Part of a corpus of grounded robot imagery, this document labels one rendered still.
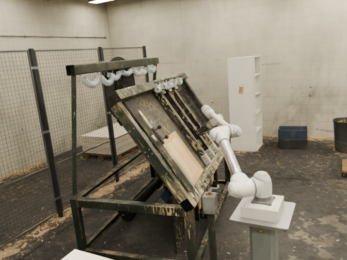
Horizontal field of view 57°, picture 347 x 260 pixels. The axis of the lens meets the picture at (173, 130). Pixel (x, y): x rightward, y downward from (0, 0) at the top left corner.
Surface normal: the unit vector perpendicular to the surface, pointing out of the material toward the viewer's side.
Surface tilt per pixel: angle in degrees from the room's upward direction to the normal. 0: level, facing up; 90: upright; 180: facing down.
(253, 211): 90
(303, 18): 90
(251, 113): 90
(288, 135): 90
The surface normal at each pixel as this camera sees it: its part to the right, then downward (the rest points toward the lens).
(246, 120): -0.46, 0.24
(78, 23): 0.89, 0.04
